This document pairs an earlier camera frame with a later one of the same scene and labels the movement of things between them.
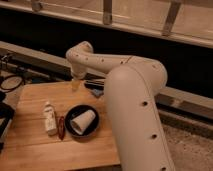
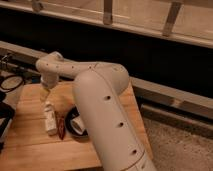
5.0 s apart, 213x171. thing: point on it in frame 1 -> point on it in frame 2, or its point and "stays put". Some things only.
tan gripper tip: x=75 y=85 -> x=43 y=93
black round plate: x=77 y=111 stays put
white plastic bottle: x=50 y=117 stays put
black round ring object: x=11 y=82 stays put
